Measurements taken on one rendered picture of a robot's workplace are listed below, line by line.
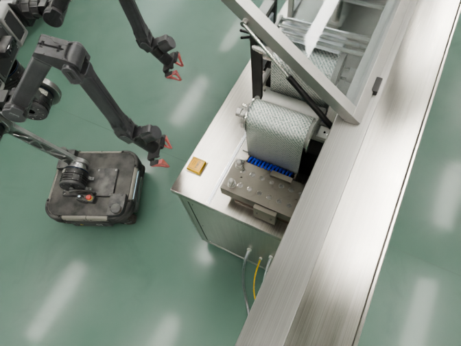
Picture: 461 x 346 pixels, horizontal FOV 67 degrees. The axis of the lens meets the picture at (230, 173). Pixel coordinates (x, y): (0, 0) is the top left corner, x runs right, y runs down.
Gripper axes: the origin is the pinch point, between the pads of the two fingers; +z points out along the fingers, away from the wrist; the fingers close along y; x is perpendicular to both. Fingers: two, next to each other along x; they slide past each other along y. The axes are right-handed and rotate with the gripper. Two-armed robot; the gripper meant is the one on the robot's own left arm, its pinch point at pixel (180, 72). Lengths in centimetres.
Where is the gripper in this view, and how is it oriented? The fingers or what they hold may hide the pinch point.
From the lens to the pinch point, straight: 187.7
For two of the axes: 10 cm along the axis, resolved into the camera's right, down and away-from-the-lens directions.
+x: -8.2, 2.2, 5.2
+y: 0.4, -8.9, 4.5
